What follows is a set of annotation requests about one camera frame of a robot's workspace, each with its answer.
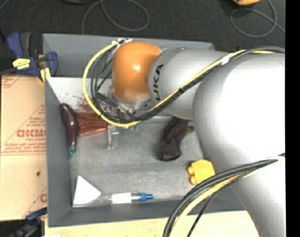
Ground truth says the brown cardboard board red print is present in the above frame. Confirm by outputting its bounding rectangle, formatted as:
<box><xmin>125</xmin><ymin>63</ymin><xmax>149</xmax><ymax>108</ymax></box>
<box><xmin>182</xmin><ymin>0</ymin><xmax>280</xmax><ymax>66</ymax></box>
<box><xmin>0</xmin><ymin>74</ymin><xmax>49</xmax><ymax>222</ymax></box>

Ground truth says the yellow toy block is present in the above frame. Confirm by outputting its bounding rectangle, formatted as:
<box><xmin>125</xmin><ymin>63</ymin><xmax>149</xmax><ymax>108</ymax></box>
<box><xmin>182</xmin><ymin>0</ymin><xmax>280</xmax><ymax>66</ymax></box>
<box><xmin>187</xmin><ymin>159</ymin><xmax>216</xmax><ymax>185</ymax></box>

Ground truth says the dark brown glove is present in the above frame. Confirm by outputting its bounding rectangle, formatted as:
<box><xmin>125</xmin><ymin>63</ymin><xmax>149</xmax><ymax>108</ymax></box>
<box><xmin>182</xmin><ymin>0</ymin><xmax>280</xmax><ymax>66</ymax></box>
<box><xmin>156</xmin><ymin>117</ymin><xmax>195</xmax><ymax>162</ymax></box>

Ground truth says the white wedge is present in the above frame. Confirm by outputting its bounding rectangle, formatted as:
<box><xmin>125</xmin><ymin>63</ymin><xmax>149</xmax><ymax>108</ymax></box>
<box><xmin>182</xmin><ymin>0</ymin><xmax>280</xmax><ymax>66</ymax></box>
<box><xmin>73</xmin><ymin>175</ymin><xmax>102</xmax><ymax>205</ymax></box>

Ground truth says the grey metal bin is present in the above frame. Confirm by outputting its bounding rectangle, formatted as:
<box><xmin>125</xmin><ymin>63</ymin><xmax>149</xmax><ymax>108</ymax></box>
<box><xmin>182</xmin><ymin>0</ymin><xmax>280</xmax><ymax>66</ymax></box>
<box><xmin>42</xmin><ymin>33</ymin><xmax>242</xmax><ymax>227</ymax></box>

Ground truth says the purple toy eggplant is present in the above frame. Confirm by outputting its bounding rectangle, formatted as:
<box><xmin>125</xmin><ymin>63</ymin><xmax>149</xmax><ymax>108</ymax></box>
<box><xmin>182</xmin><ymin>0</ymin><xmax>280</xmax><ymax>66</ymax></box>
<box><xmin>59</xmin><ymin>103</ymin><xmax>80</xmax><ymax>159</ymax></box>

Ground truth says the red-brown flat block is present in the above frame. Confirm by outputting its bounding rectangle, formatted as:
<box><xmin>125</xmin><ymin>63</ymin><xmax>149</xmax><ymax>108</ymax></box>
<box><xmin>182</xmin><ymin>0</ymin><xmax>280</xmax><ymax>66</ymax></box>
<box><xmin>75</xmin><ymin>112</ymin><xmax>109</xmax><ymax>137</ymax></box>

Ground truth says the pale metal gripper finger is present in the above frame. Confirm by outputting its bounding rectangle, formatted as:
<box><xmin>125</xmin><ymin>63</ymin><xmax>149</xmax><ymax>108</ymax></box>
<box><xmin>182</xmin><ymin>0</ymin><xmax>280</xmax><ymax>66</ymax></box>
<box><xmin>113</xmin><ymin>126</ymin><xmax>120</xmax><ymax>149</ymax></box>
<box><xmin>107</xmin><ymin>126</ymin><xmax>114</xmax><ymax>150</ymax></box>

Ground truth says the white tube with blue cap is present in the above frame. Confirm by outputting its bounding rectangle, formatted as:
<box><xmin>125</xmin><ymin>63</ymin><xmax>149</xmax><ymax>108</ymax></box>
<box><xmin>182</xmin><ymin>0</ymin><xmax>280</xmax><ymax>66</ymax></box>
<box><xmin>109</xmin><ymin>192</ymin><xmax>154</xmax><ymax>204</ymax></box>

